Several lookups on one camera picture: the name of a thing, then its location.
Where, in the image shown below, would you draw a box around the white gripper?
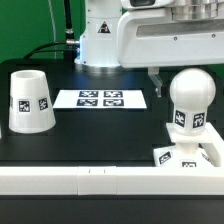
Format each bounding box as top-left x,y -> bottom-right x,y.
117,6 -> 224,97

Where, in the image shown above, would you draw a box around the white lamp bulb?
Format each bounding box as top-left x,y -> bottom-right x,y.
170,68 -> 216,136

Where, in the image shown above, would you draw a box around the white lamp base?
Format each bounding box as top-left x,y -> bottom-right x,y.
153,122 -> 224,168

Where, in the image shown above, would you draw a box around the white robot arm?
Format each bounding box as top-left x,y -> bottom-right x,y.
75,0 -> 224,95

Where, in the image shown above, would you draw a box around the white lamp shade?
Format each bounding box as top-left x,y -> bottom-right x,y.
9,70 -> 56,134

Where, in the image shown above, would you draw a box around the paper sheet with markers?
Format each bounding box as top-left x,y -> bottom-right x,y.
53,90 -> 147,109

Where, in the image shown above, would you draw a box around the black cable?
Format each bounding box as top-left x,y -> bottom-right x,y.
23,0 -> 81,60

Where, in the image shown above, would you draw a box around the white fence wall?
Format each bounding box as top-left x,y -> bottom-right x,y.
0,124 -> 224,196

